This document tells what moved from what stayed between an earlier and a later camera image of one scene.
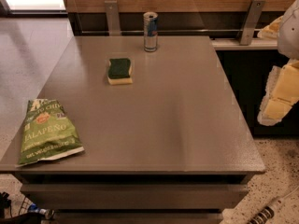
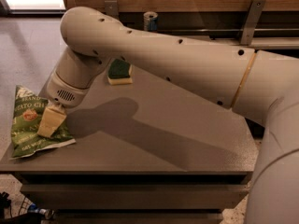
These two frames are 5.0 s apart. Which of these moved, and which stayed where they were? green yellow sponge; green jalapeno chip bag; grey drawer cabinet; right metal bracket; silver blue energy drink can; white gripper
Moved: white gripper; green jalapeno chip bag
Stayed: silver blue energy drink can; right metal bracket; grey drawer cabinet; green yellow sponge
